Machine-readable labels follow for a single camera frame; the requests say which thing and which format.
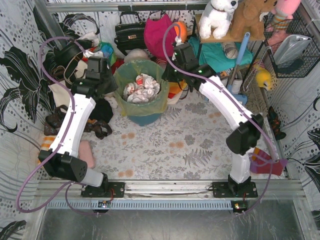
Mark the yellow trash bag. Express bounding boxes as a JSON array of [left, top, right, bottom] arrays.
[[113, 59, 170, 116]]

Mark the teal trash bin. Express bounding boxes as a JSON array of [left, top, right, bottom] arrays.
[[128, 113, 162, 127]]

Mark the blue floor mop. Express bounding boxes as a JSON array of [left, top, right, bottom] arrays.
[[226, 32, 251, 106]]

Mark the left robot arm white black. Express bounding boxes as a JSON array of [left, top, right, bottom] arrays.
[[38, 56, 118, 189]]

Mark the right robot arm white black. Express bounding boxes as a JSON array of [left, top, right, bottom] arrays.
[[162, 43, 264, 198]]

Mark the colourful printed bag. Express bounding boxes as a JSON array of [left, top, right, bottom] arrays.
[[82, 42, 117, 66]]

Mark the crumpled paper trash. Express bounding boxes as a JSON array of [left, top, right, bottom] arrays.
[[122, 73, 161, 104]]

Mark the magenta cloth bag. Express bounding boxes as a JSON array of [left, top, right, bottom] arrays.
[[144, 14, 177, 60]]

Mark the cream canvas tote bag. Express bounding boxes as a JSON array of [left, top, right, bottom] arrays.
[[49, 60, 88, 107]]

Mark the rainbow striped cloth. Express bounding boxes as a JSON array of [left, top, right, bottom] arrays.
[[167, 80, 188, 105]]

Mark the teal folded cloth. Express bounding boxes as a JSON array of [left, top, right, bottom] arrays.
[[188, 37, 253, 72]]

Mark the orange plush toy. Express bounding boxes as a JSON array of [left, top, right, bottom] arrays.
[[174, 21, 188, 43]]

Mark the black hat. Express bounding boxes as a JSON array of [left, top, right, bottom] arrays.
[[54, 39, 93, 67]]

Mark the cream plush lamb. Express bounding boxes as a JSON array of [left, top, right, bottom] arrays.
[[123, 48, 150, 63]]

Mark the grey patterned ball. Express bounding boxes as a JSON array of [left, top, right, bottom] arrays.
[[222, 42, 239, 59]]

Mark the black leather handbag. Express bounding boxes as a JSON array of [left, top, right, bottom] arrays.
[[114, 11, 147, 56]]

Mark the white grey plush dog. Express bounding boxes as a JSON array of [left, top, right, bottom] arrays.
[[198, 0, 239, 40]]

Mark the white sneaker right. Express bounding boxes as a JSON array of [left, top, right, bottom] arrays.
[[226, 70, 243, 95]]

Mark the pink rolled towel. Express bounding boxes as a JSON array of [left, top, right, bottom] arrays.
[[78, 140, 96, 169]]

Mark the brown plush dog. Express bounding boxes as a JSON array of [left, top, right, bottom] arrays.
[[230, 0, 278, 40]]

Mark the yellow plush toy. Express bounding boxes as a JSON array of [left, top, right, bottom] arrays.
[[253, 62, 272, 91]]

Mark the orange white checkered towel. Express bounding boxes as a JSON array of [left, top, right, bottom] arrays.
[[40, 135, 56, 151]]

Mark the pink plush toy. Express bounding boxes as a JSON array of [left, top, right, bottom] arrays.
[[270, 0, 301, 28]]

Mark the dark patterned cloth right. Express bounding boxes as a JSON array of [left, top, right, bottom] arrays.
[[267, 106, 287, 141]]

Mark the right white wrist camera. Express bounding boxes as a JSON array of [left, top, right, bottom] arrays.
[[175, 36, 183, 45]]

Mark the wooden black frame shelf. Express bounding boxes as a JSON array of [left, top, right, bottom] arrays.
[[188, 14, 265, 73]]

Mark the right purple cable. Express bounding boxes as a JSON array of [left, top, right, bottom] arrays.
[[163, 23, 280, 216]]

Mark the purple cable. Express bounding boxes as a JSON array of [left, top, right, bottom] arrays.
[[15, 36, 87, 213], [163, 23, 280, 216]]

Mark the brown patterned strap bag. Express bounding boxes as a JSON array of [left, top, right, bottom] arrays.
[[44, 105, 114, 140]]

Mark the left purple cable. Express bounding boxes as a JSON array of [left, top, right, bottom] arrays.
[[15, 36, 87, 213]]

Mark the black wire basket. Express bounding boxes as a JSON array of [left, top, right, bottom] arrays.
[[264, 12, 320, 78]]

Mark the metal base rail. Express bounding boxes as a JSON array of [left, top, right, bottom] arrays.
[[46, 179, 306, 212]]

